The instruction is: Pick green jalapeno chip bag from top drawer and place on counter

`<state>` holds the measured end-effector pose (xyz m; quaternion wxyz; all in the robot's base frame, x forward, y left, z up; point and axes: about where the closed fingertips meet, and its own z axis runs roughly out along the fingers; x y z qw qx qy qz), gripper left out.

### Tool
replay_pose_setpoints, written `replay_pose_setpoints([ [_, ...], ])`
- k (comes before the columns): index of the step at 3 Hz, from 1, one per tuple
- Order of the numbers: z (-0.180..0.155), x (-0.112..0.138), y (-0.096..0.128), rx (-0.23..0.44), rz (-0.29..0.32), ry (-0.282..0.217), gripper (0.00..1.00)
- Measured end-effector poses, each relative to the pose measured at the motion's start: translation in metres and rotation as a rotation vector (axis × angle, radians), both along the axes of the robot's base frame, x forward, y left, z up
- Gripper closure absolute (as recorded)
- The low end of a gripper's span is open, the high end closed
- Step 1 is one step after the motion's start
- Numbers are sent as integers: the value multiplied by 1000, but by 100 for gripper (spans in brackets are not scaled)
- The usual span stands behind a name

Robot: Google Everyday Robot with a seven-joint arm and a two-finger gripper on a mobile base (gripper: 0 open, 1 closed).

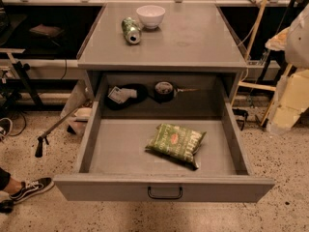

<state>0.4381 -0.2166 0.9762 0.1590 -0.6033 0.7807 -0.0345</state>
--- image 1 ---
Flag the green jalapeno chip bag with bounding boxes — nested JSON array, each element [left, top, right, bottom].
[[146, 124, 206, 169]]

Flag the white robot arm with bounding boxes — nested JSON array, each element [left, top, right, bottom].
[[285, 4, 309, 69]]

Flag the grey cabinet counter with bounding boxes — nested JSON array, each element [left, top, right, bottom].
[[77, 2, 246, 101]]

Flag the grey open drawer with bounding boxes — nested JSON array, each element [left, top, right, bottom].
[[55, 72, 274, 202]]

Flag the black pouch with white tag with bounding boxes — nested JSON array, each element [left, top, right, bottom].
[[104, 83, 148, 110]]

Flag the green soda can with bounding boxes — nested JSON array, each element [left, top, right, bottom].
[[122, 17, 141, 44]]

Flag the white bowl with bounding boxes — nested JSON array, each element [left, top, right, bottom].
[[136, 5, 165, 29]]

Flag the grabber stick tool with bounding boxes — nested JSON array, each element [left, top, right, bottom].
[[35, 99, 89, 158]]

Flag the black tripod stand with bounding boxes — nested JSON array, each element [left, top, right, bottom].
[[0, 48, 43, 109]]

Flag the black and white sneaker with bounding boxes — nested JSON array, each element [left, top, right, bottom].
[[9, 177, 54, 204]]

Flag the black wheel caster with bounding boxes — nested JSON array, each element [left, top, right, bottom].
[[0, 200, 14, 214]]

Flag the black drawer handle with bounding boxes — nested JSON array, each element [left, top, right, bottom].
[[148, 187, 183, 200]]

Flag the wooden easel frame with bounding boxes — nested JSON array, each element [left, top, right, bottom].
[[230, 0, 295, 128]]

